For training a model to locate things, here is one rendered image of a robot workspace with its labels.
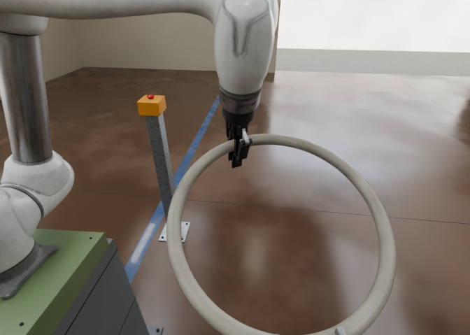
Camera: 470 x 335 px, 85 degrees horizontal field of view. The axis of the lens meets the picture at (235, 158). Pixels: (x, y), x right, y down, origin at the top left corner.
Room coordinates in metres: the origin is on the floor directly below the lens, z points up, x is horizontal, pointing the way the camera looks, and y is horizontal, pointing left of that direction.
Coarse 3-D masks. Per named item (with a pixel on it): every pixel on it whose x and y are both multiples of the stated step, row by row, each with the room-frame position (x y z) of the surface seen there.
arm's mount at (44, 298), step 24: (48, 240) 0.59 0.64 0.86; (72, 240) 0.59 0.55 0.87; (96, 240) 0.58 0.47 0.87; (48, 264) 0.49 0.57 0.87; (72, 264) 0.49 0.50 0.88; (96, 264) 0.54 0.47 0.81; (24, 288) 0.41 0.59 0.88; (48, 288) 0.41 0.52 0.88; (72, 288) 0.43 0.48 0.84; (0, 312) 0.35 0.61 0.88; (24, 312) 0.34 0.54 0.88; (48, 312) 0.35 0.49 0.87
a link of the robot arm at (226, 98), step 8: (224, 96) 0.51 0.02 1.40; (232, 96) 0.49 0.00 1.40; (240, 96) 0.49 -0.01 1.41; (248, 96) 0.49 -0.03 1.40; (256, 96) 0.50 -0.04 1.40; (224, 104) 0.52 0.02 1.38; (232, 104) 0.50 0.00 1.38; (240, 104) 0.50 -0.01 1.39; (248, 104) 0.50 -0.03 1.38; (256, 104) 0.52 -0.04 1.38; (232, 112) 0.51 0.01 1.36; (240, 112) 0.51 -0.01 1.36; (248, 112) 0.51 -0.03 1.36
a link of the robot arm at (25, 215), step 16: (0, 192) 0.54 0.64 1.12; (16, 192) 0.58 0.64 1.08; (0, 208) 0.50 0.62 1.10; (16, 208) 0.53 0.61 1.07; (32, 208) 0.57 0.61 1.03; (0, 224) 0.47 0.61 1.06; (16, 224) 0.50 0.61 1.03; (32, 224) 0.54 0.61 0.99; (0, 240) 0.45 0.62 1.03; (16, 240) 0.48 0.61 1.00; (32, 240) 0.53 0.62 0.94; (0, 256) 0.44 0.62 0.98; (16, 256) 0.46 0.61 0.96; (0, 272) 0.42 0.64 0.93
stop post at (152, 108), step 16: (144, 96) 1.43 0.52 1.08; (160, 96) 1.43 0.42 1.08; (144, 112) 1.33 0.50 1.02; (160, 112) 1.34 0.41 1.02; (160, 128) 1.35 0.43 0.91; (160, 144) 1.35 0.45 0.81; (160, 160) 1.35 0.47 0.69; (160, 176) 1.35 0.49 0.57; (160, 192) 1.35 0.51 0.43; (160, 240) 1.30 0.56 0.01
